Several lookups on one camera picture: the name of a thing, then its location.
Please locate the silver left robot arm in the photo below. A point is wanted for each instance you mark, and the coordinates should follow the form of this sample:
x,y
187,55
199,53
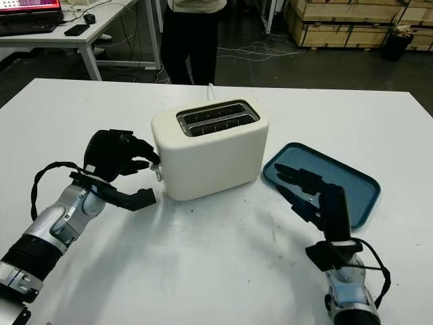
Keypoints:
x,y
57,220

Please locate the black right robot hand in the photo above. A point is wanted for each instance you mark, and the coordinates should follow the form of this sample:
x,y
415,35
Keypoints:
x,y
335,216

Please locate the black smartphone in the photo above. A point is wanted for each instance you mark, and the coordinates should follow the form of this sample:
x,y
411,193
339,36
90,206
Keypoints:
x,y
77,30

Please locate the white office desk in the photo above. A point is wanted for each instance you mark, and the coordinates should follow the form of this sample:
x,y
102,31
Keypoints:
x,y
101,30

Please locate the black trash bin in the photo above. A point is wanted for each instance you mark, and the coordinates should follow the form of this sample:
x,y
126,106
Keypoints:
x,y
398,44

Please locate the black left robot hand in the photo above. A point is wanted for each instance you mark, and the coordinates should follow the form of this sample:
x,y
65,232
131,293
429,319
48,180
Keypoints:
x,y
105,152

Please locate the white sneaker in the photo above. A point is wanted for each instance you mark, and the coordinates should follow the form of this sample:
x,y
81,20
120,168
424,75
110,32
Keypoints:
x,y
105,37
99,50

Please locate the stacked wooden crates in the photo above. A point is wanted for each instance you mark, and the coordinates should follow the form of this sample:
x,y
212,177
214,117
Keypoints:
x,y
345,27

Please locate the person in dark trousers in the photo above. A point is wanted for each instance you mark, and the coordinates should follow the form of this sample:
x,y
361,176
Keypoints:
x,y
189,40

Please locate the black laptop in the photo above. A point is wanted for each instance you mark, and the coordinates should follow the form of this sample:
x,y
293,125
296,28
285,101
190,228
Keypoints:
x,y
27,20

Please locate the blue plastic tray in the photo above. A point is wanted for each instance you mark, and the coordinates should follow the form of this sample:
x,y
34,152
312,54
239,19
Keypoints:
x,y
358,189

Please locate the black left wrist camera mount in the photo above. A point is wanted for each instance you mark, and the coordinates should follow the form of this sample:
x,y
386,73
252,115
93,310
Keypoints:
x,y
138,201

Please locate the white toaster lever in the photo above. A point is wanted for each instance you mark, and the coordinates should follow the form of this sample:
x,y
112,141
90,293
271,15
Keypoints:
x,y
155,166

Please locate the black computer mouse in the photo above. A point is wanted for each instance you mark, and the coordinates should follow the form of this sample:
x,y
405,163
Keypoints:
x,y
89,18

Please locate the cream white toaster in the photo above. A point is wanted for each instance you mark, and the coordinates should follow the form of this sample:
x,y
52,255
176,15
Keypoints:
x,y
213,162

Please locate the small metal toaster knob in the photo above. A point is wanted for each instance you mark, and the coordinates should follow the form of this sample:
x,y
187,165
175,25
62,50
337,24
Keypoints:
x,y
159,175

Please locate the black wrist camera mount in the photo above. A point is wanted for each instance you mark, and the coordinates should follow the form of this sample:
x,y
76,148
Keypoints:
x,y
138,201
321,255

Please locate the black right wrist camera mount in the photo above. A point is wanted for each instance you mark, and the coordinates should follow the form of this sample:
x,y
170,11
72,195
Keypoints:
x,y
321,255

